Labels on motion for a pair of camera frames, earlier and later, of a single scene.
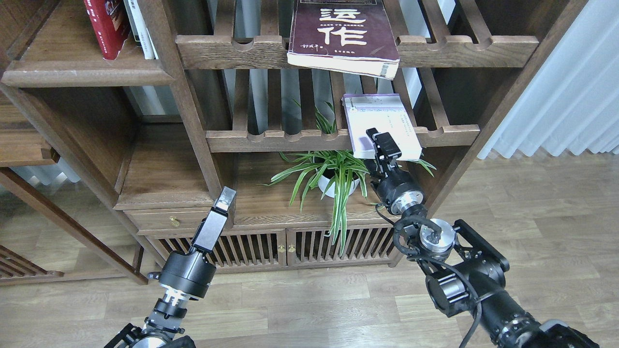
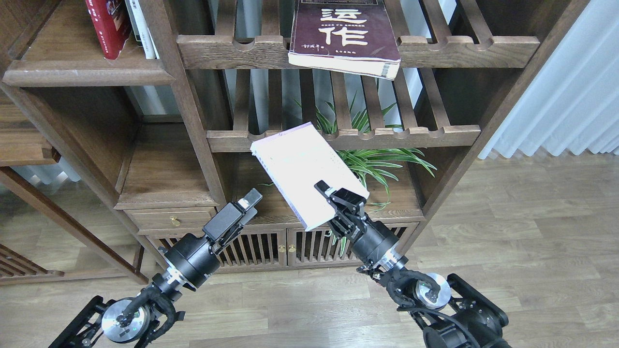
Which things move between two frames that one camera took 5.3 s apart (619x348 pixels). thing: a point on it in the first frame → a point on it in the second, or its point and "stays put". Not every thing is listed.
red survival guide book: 110,20 stays put
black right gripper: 395,188 → 370,242
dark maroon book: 353,36 stays put
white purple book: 385,113 → 295,159
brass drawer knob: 175,222 stays put
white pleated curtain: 572,103 stays put
